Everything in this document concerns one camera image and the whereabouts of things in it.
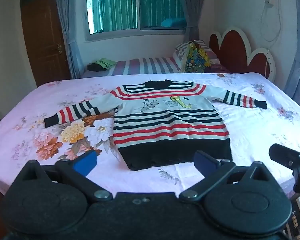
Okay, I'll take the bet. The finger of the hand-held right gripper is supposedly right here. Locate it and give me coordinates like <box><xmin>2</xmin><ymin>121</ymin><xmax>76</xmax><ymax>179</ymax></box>
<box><xmin>269</xmin><ymin>143</ymin><xmax>300</xmax><ymax>171</ymax></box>

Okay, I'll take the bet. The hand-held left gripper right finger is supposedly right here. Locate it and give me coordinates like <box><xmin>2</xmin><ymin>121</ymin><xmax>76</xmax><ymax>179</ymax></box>
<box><xmin>179</xmin><ymin>150</ymin><xmax>278</xmax><ymax>202</ymax></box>

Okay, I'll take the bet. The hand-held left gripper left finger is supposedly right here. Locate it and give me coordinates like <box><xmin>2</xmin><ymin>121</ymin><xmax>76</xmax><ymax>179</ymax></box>
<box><xmin>17</xmin><ymin>149</ymin><xmax>113</xmax><ymax>202</ymax></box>

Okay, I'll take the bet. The striped cartoon sweater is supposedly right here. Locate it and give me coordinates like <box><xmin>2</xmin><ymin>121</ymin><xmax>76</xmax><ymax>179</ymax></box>
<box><xmin>44</xmin><ymin>79</ymin><xmax>267</xmax><ymax>172</ymax></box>

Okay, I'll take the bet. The pink floral bed sheet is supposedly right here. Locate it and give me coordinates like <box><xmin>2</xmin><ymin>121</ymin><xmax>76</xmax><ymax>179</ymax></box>
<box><xmin>0</xmin><ymin>72</ymin><xmax>300</xmax><ymax>205</ymax></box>

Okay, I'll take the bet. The grey curtain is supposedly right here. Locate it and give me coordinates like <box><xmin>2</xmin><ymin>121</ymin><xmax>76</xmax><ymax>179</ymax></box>
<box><xmin>54</xmin><ymin>0</ymin><xmax>85</xmax><ymax>79</ymax></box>
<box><xmin>283</xmin><ymin>0</ymin><xmax>300</xmax><ymax>101</ymax></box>
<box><xmin>181</xmin><ymin>0</ymin><xmax>203</xmax><ymax>43</ymax></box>

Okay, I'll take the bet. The dark clothing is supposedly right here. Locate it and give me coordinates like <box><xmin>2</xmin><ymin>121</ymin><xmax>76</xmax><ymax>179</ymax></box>
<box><xmin>87</xmin><ymin>62</ymin><xmax>107</xmax><ymax>72</ymax></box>

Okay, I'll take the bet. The maroon striped blanket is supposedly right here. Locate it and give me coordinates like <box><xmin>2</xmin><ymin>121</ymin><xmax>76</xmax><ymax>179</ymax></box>
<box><xmin>205</xmin><ymin>50</ymin><xmax>232</xmax><ymax>74</ymax></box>

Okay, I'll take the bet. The green clothing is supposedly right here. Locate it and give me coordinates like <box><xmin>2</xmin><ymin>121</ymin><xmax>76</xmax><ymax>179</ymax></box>
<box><xmin>94</xmin><ymin>58</ymin><xmax>117</xmax><ymax>70</ymax></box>

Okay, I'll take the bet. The colourful floral cloth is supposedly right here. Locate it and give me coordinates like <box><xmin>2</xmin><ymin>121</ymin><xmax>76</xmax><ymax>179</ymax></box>
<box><xmin>181</xmin><ymin>41</ymin><xmax>212</xmax><ymax>74</ymax></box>

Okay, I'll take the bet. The striped pillow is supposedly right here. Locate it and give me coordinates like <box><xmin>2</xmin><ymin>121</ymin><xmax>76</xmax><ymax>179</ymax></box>
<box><xmin>173</xmin><ymin>40</ymin><xmax>219</xmax><ymax>72</ymax></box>

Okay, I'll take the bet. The striped bed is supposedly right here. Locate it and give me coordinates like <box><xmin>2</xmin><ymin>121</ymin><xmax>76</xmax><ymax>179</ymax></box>
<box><xmin>81</xmin><ymin>56</ymin><xmax>183</xmax><ymax>78</ymax></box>

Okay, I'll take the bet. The red and white headboard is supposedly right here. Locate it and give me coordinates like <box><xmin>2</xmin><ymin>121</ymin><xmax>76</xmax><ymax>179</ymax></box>
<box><xmin>209</xmin><ymin>26</ymin><xmax>277</xmax><ymax>82</ymax></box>

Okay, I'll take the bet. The brown wooden door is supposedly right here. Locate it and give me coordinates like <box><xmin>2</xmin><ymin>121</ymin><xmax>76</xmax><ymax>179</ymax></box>
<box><xmin>20</xmin><ymin>0</ymin><xmax>72</xmax><ymax>87</ymax></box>

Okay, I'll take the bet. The sliding glass window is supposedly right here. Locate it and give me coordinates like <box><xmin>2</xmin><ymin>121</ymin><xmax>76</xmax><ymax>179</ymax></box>
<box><xmin>83</xmin><ymin>0</ymin><xmax>188</xmax><ymax>42</ymax></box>

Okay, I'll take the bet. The white cable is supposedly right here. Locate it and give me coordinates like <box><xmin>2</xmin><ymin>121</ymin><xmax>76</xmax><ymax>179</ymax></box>
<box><xmin>260</xmin><ymin>0</ymin><xmax>283</xmax><ymax>49</ymax></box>

